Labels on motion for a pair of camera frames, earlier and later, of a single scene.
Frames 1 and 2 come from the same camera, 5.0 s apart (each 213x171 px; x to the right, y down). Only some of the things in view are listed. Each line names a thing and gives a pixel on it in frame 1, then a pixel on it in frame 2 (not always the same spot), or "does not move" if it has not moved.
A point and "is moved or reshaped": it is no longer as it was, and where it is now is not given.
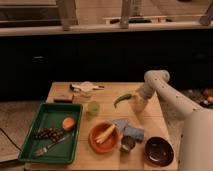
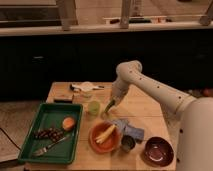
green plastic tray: x=50 y=115 does not move
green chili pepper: x=122 y=97 is moved or reshaped
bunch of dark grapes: x=49 y=132 does not move
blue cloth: x=126 y=129 does not move
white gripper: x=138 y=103 to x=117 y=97
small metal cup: x=127 y=144 does not move
